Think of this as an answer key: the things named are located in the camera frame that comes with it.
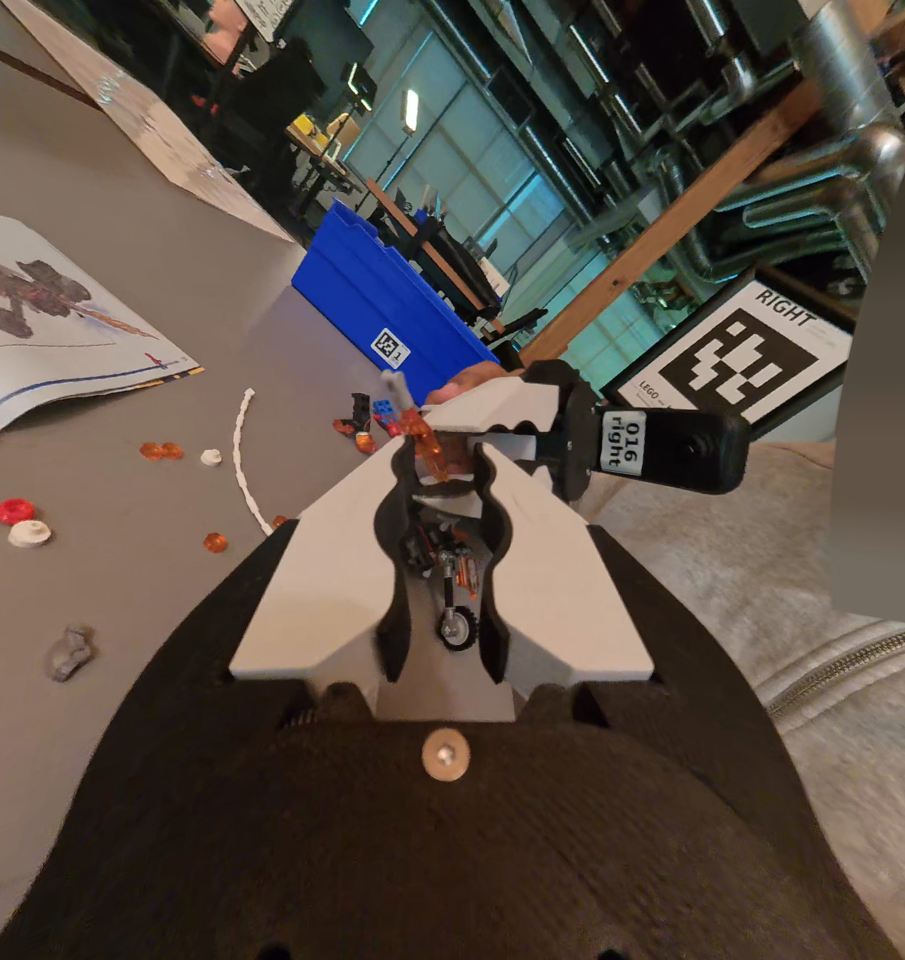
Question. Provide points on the lego instruction booklet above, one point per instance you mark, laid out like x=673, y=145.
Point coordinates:
x=55, y=330

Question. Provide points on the studio light panel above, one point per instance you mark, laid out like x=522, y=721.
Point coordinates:
x=410, y=112

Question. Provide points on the grey zip hoodie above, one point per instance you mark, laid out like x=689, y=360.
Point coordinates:
x=760, y=675

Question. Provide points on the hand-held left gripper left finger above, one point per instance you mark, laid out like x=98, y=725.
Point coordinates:
x=310, y=600

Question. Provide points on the background wooden table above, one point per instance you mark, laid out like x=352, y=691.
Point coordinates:
x=437, y=255

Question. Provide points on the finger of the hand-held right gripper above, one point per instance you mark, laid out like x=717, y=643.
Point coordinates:
x=497, y=405
x=452, y=511

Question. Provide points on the transparent orange lego flame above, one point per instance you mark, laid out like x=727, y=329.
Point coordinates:
x=426, y=446

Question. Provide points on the white chart sign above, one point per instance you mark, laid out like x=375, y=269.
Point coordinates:
x=269, y=15

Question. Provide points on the person's right hand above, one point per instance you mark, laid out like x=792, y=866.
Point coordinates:
x=467, y=382

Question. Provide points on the wooden post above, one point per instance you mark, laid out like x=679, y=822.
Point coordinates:
x=670, y=225

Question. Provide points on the red round lego stud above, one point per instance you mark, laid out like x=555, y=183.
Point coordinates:
x=15, y=511

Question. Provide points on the blue plastic bin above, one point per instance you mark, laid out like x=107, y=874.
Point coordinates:
x=377, y=292

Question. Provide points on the black lego motorcycle model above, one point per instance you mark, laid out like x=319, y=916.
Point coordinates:
x=449, y=577

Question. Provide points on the black framed marker sign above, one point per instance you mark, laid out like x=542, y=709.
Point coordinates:
x=745, y=352

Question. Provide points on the silver ventilation ducts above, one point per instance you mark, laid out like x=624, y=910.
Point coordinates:
x=820, y=150

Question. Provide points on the black and orange lego assembly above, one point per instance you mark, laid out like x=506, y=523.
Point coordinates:
x=356, y=424

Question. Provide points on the white printed board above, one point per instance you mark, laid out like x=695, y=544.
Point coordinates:
x=152, y=127

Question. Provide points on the white round lego stud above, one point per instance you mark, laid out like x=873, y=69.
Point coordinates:
x=211, y=457
x=29, y=533

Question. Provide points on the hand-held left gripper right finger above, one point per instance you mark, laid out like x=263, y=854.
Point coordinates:
x=565, y=607

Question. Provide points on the dark grey lego piece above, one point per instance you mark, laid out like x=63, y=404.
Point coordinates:
x=68, y=652

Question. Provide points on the blue and red lego assembly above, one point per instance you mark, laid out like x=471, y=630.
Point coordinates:
x=385, y=416

